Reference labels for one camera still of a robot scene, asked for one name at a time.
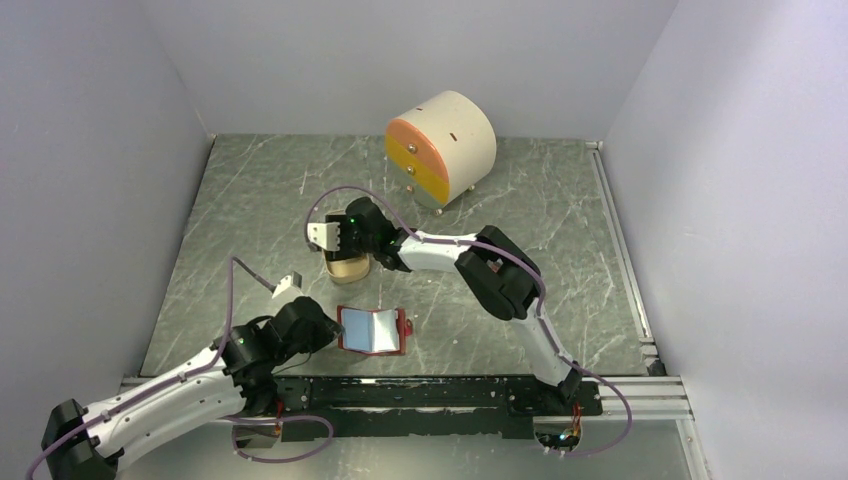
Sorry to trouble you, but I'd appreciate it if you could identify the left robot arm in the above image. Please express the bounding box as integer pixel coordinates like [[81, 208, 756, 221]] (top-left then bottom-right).
[[33, 296, 343, 479]]

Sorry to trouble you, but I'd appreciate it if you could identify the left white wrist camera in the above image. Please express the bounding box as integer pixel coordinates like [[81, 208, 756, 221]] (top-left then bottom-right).
[[272, 271, 304, 303]]

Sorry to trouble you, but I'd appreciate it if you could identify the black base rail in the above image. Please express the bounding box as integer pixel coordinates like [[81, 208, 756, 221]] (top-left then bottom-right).
[[241, 374, 603, 442]]

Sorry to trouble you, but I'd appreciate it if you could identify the cream drawer cabinet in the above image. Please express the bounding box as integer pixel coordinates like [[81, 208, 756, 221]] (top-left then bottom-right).
[[384, 90, 497, 210]]

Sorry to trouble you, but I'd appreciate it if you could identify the beige oval tray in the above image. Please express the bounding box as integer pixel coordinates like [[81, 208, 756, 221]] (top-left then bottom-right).
[[324, 210, 371, 284]]

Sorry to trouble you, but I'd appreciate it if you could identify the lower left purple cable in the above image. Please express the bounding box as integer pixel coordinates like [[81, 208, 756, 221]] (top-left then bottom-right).
[[225, 413, 335, 464]]

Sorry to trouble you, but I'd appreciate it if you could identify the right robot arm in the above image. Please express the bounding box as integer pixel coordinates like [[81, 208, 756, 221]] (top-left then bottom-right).
[[305, 197, 583, 414]]

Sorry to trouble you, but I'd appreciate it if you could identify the red leather card holder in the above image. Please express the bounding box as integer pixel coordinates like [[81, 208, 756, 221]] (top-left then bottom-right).
[[337, 305, 413, 356]]

